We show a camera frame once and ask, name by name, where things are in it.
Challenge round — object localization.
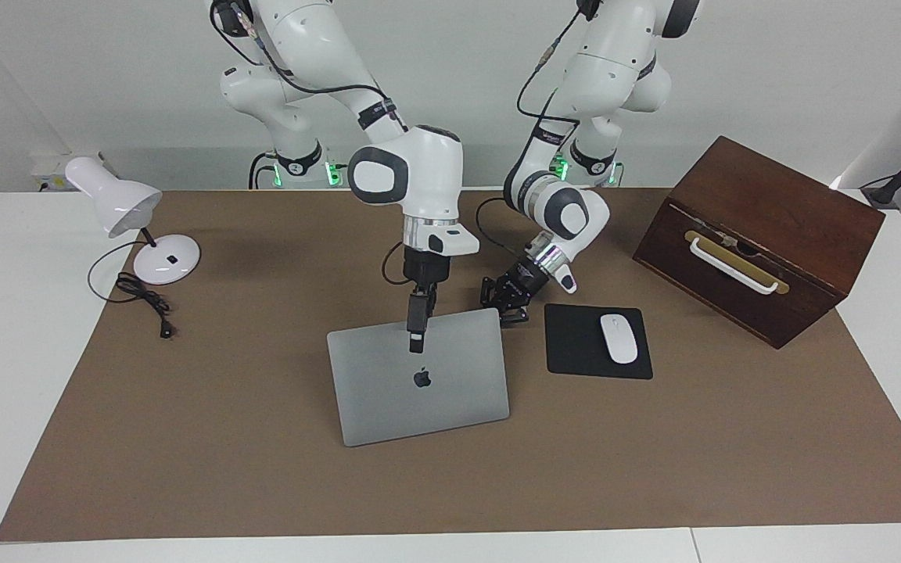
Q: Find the black mouse pad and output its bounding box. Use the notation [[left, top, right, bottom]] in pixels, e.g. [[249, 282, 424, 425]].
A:
[[544, 303, 654, 381]]

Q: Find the brown table mat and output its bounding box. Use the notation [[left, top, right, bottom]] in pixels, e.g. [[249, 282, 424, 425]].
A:
[[0, 188, 901, 542]]

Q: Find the black base cable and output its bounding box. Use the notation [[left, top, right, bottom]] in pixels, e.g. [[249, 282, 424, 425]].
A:
[[249, 151, 276, 190]]

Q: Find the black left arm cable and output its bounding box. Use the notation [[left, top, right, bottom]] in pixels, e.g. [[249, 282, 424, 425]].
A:
[[476, 0, 600, 259]]

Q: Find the white computer mouse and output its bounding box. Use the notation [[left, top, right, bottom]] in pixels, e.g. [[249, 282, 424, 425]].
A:
[[600, 314, 639, 365]]

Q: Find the white desk lamp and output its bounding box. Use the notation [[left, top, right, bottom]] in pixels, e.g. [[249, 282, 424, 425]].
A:
[[65, 155, 202, 285]]

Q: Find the black lamp power cable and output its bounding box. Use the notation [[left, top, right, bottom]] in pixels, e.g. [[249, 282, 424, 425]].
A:
[[88, 238, 178, 341]]

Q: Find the white power strip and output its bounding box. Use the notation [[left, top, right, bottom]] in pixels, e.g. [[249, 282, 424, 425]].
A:
[[31, 152, 107, 192]]

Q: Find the dark right arm cable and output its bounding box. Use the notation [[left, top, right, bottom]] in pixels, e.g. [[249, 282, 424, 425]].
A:
[[212, 0, 420, 286]]

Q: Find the silver grey laptop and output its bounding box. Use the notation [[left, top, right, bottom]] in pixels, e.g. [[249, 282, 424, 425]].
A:
[[326, 307, 511, 448]]

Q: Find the white box handle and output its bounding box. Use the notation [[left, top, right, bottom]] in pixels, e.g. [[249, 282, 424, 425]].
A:
[[689, 237, 778, 296]]

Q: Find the dark brown wooden box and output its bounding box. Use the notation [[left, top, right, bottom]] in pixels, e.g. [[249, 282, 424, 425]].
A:
[[632, 135, 886, 350]]

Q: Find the brass box plate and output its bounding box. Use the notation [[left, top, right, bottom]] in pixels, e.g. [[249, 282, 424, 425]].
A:
[[685, 229, 790, 296]]

